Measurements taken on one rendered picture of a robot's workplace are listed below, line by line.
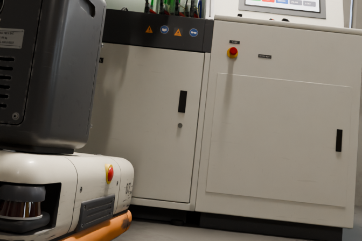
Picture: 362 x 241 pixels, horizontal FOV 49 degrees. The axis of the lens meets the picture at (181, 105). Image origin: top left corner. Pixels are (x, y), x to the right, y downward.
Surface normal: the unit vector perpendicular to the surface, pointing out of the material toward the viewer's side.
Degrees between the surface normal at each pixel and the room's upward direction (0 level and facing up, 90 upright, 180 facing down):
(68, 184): 90
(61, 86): 90
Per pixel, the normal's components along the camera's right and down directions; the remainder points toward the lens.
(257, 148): 0.00, -0.12
